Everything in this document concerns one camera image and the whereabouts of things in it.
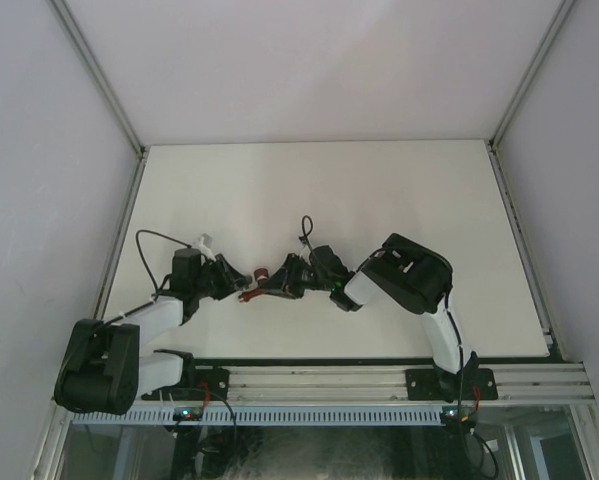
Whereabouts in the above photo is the aluminium frame post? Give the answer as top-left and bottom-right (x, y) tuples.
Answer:
(487, 0), (579, 203)
(47, 0), (146, 202)

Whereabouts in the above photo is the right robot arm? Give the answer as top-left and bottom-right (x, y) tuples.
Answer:
(258, 233), (481, 402)

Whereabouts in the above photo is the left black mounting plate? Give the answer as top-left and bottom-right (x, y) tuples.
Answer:
(141, 367), (230, 402)

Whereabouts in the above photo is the blue slotted cable duct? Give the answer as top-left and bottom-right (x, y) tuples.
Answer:
(72, 405), (444, 427)

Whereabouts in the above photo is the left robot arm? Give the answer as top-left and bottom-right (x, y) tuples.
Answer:
(54, 247), (252, 415)

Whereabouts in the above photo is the left aluminium frame post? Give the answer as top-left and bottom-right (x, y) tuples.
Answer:
(47, 0), (146, 202)

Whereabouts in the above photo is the right aluminium frame post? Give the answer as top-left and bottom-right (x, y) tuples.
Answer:
(487, 0), (579, 203)

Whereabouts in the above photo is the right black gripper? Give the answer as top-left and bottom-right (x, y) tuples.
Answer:
(260, 252), (334, 298)

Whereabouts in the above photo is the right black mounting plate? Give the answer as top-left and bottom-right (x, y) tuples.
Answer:
(405, 368), (499, 403)

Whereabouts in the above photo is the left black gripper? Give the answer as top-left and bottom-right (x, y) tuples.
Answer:
(192, 254), (250, 301)

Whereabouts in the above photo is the black mounting plate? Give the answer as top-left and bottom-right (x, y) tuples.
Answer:
(141, 367), (230, 402)
(405, 368), (499, 403)

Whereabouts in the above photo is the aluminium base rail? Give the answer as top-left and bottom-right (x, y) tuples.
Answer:
(213, 363), (595, 406)

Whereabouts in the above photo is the brown water faucet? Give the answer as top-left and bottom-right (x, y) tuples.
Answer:
(238, 268), (270, 303)

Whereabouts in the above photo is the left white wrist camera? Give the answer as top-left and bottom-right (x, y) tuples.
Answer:
(192, 234), (214, 257)

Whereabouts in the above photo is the left camera black cable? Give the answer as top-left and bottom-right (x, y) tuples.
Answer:
(135, 229), (193, 301)

